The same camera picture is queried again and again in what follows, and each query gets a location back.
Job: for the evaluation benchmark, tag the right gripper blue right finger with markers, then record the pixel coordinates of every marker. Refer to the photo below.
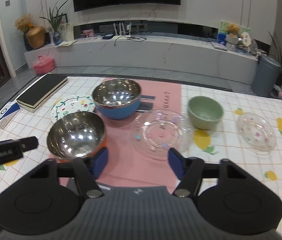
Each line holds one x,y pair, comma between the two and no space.
188,171

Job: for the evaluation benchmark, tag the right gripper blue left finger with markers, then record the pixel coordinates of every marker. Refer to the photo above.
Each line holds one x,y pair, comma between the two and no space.
87,171

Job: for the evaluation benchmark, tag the steel bowl orange exterior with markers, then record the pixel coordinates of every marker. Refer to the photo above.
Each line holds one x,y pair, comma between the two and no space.
77,135

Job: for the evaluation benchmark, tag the large clear glass plate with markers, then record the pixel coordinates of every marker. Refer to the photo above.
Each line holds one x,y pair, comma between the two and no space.
156,131

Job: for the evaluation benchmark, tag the green ceramic bowl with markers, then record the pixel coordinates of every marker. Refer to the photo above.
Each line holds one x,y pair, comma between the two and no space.
204,112

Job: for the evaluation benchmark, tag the white floral painted plate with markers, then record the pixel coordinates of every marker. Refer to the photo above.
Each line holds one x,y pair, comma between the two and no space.
71,104

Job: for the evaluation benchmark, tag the small clear glass flowered plate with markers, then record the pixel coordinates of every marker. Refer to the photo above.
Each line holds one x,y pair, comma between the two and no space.
256,133

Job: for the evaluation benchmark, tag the steel bowl blue exterior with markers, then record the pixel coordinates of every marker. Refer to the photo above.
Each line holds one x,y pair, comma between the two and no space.
117,98

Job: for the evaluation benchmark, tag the pink restaurant placemat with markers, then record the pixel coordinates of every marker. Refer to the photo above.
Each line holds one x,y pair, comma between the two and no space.
129,166

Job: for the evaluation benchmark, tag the white blue small box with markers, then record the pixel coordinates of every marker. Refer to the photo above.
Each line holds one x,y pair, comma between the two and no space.
7,113

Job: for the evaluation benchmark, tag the black notebook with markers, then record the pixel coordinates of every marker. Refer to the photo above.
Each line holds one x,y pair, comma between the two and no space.
40,91

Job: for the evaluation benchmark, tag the checked lemon tablecloth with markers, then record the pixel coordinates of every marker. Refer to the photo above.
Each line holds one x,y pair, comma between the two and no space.
211,146

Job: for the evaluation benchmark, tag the pink plastic basket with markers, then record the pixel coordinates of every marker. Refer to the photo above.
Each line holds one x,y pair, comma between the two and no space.
43,65

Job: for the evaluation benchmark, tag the grey marble tv bench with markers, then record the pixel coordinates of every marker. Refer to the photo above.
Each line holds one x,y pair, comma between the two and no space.
152,52

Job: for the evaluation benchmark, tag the grey blue trash bin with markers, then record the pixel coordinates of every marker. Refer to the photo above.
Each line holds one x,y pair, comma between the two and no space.
267,72

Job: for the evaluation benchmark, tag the golden vase dried flowers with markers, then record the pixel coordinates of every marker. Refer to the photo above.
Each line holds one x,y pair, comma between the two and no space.
34,35

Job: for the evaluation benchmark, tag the white wifi router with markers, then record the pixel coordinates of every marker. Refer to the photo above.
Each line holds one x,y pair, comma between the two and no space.
121,29

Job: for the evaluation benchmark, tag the teddy bear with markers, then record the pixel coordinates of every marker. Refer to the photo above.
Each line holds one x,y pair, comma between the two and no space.
233,29

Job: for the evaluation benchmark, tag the green potted plant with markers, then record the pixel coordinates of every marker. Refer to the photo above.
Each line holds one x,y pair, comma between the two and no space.
54,18

